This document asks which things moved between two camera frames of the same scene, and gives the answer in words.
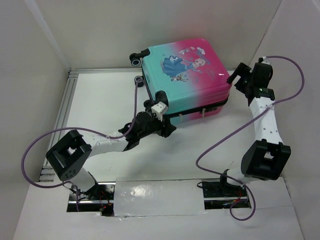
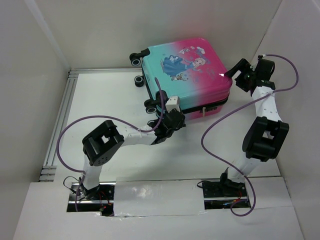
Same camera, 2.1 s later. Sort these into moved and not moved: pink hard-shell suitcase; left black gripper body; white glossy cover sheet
Moved: left black gripper body
Not moved: white glossy cover sheet; pink hard-shell suitcase
